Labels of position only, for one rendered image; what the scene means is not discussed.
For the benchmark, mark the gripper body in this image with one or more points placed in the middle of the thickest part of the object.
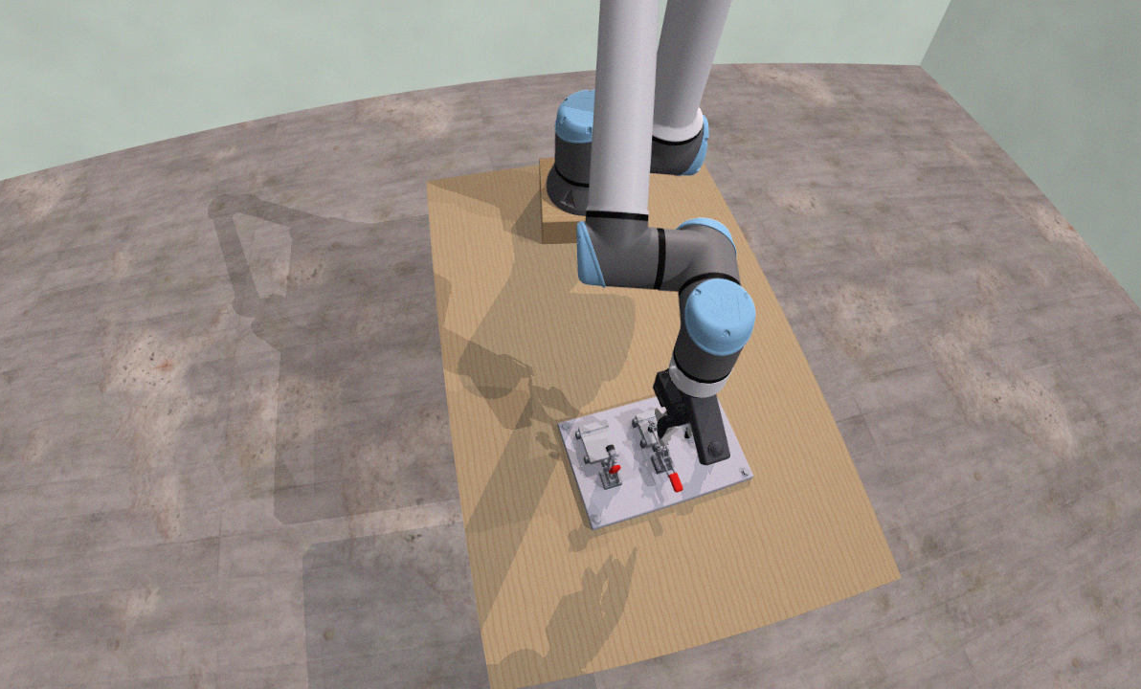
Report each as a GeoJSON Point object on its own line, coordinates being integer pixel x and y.
{"type": "Point", "coordinates": [671, 398]}

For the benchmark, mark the red-handled toggle clamp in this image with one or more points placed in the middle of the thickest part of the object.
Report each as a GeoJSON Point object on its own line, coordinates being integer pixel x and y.
{"type": "Point", "coordinates": [658, 462]}

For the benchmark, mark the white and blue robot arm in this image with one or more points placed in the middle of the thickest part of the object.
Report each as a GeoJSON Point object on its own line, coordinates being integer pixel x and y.
{"type": "Point", "coordinates": [615, 246]}

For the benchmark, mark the grey toggle clamp with red handle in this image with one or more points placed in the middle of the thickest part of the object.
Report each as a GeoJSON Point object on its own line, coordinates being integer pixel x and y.
{"type": "Point", "coordinates": [606, 478]}

